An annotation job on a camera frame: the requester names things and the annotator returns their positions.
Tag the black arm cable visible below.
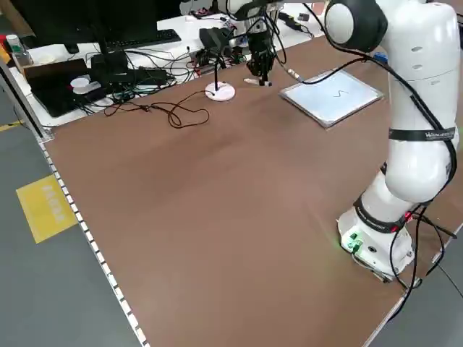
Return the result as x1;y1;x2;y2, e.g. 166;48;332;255
266;0;459;203

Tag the black lamp cable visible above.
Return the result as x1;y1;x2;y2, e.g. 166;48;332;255
103;90;211;128

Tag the black power adapter yellow label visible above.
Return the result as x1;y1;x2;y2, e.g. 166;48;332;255
278;12;305;32

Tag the black keyboard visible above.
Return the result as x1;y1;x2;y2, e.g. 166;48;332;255
104;28;182;48

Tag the clear bottle white cap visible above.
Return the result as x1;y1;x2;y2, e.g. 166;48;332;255
5;34;30;69

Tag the black computer monitor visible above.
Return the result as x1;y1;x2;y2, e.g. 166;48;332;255
10;0;158;48

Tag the white desk lamp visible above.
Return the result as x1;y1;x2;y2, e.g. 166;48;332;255
204;34;250;103

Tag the silver framed whiteboard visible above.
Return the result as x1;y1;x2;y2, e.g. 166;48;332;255
277;68;385;130

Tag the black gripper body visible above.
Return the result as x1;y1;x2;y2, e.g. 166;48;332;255
247;33;273;56

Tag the black finned power supply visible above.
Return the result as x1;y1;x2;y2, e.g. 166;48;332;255
198;27;232;55

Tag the flat black box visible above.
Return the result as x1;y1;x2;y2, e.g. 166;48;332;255
23;59;91;119

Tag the yellow floor sign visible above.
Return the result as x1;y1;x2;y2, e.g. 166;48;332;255
16;175;79;244

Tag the aluminium frame rail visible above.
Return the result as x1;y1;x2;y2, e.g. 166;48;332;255
0;59;55;142

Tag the white and blue whiteboard marker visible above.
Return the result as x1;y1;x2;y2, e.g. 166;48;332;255
243;77;273;88

